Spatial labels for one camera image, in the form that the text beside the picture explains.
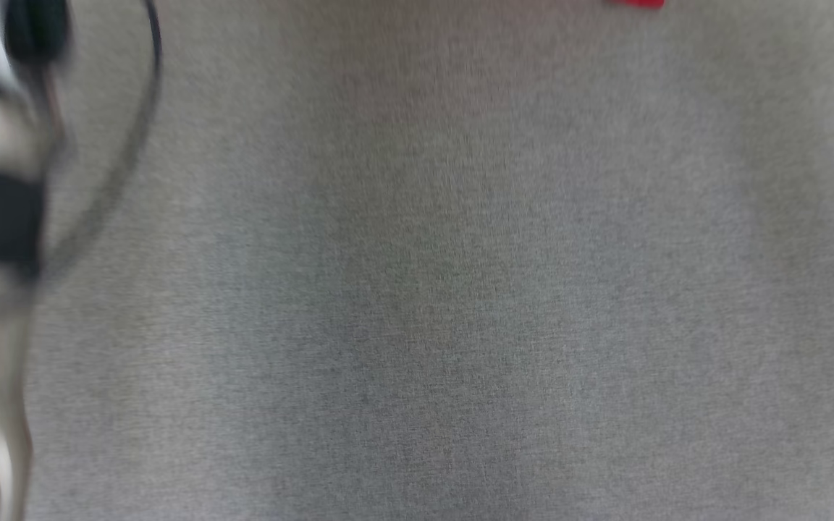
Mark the red Bulls 23 shorts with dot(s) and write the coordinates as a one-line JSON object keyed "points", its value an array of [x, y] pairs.
{"points": [[638, 3]]}

